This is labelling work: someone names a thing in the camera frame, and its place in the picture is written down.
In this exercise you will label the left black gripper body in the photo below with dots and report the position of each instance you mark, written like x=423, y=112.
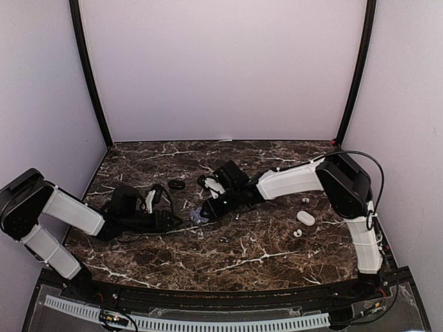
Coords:
x=156, y=227

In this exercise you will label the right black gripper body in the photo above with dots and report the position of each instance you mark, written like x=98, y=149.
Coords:
x=232, y=203

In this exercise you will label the purple charging case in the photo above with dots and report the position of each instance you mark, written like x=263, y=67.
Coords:
x=196, y=218

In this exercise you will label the black earbud charging case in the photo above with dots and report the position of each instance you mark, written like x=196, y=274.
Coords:
x=175, y=184

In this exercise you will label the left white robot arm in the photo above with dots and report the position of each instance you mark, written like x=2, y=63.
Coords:
x=30, y=195

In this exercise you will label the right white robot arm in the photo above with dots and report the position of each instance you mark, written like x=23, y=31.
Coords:
x=346, y=184

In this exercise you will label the white charging case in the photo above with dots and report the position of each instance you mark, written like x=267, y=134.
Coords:
x=305, y=218

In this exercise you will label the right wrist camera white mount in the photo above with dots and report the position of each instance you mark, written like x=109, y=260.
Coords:
x=212, y=185

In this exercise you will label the white slotted cable duct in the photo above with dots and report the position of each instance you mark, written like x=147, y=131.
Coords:
x=115, y=321

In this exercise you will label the left black frame post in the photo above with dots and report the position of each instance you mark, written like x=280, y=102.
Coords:
x=80, y=38

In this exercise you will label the black frame post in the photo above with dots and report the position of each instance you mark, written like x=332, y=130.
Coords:
x=80, y=38
x=357, y=77

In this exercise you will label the right black frame post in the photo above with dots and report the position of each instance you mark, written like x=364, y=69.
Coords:
x=357, y=77

